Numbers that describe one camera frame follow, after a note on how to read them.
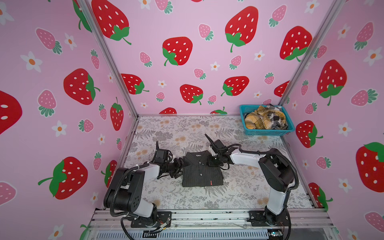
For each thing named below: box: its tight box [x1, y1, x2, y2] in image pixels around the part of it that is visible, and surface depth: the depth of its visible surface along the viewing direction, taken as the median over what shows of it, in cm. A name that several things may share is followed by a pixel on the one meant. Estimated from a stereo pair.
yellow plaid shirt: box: [244, 105, 286, 130], surface depth 107 cm
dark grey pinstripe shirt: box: [182, 150, 224, 188], surface depth 88 cm
